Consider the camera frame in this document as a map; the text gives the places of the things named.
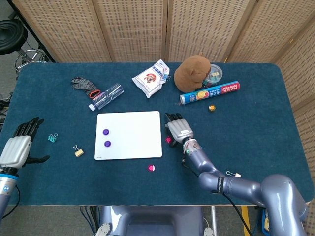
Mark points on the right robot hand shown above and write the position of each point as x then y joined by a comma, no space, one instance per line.
179,129

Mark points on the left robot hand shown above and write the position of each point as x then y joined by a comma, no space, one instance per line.
16,151

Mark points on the pink round magnet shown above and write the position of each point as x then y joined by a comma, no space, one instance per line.
168,140
151,168

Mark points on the purple round magnet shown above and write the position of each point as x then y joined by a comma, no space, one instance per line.
107,143
105,132

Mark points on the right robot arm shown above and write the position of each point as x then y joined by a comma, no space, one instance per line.
246,186

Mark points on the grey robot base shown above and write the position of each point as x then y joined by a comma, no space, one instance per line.
152,221

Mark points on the white board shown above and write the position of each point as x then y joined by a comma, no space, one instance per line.
133,137

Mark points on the teal binder clip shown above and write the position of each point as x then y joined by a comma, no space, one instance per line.
52,138

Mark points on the blue plastic wrap roll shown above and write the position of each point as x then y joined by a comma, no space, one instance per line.
209,94

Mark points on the brown plush toy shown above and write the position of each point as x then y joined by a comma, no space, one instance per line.
189,76

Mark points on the white food bag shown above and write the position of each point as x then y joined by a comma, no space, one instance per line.
150,79

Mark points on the yellow binder clip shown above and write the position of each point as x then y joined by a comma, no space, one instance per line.
79,153

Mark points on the clear plastic jar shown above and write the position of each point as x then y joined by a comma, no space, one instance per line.
215,73

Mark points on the teal table cloth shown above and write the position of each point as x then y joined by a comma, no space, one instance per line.
246,123

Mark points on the cream binder clip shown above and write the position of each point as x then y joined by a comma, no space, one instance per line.
237,175

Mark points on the clear plastic bottle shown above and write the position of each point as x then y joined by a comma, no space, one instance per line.
108,96

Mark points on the grey knit glove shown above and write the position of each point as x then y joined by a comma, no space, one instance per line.
83,84

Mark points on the white table leg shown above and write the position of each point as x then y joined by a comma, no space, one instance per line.
213,218

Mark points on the wicker folding screen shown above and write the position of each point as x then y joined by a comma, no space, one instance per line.
137,29

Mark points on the black stool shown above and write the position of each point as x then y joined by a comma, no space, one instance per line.
9,37

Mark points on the blue storage crate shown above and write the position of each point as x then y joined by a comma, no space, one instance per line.
264,221

